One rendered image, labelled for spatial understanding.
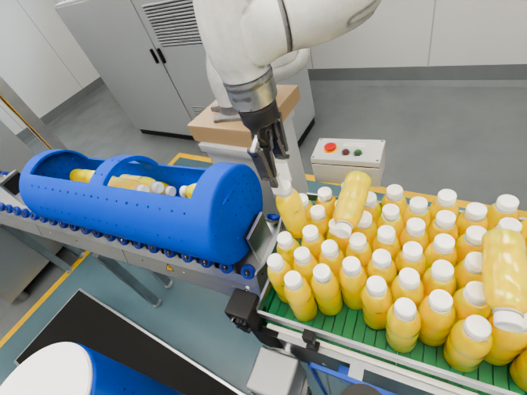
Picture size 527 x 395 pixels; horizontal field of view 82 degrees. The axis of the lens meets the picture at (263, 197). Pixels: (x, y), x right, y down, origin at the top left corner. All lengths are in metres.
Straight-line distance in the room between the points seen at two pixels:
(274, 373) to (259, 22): 0.77
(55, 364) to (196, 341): 1.12
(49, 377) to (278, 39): 0.90
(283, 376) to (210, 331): 1.16
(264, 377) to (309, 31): 0.77
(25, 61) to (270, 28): 5.61
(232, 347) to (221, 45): 1.65
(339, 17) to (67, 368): 0.94
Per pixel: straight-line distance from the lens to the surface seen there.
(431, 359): 0.84
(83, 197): 1.10
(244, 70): 0.52
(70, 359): 0.97
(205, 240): 0.77
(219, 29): 0.50
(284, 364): 0.89
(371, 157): 0.91
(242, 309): 0.81
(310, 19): 0.52
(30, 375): 1.04
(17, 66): 5.96
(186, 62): 2.78
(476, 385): 0.76
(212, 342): 1.96
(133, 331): 2.08
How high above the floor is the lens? 1.70
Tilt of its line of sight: 44 degrees down
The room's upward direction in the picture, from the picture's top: 22 degrees counter-clockwise
